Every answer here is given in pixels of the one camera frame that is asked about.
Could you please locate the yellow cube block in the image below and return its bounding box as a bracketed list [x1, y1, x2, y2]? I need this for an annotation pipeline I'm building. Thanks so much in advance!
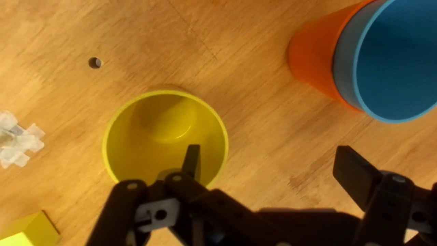
[0, 209, 62, 246]

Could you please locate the yellow plastic cup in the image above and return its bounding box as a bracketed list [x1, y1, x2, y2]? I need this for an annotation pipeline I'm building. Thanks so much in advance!
[102, 89, 231, 188]

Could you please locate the orange plastic cup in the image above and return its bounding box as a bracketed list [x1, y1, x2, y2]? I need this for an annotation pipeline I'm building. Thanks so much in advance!
[286, 0, 368, 112]

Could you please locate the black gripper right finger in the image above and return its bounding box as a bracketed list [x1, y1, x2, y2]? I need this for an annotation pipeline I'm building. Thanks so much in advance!
[333, 145, 437, 246]

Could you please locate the blue plastic cup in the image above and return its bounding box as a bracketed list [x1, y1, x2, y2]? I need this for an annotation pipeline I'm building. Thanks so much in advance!
[333, 0, 437, 126]

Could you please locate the clear plastic jack piece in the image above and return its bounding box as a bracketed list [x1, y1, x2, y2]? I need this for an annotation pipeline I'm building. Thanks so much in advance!
[0, 111, 47, 169]

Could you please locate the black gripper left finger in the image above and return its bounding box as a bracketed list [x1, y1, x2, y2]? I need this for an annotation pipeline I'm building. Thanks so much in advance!
[85, 143, 257, 246]

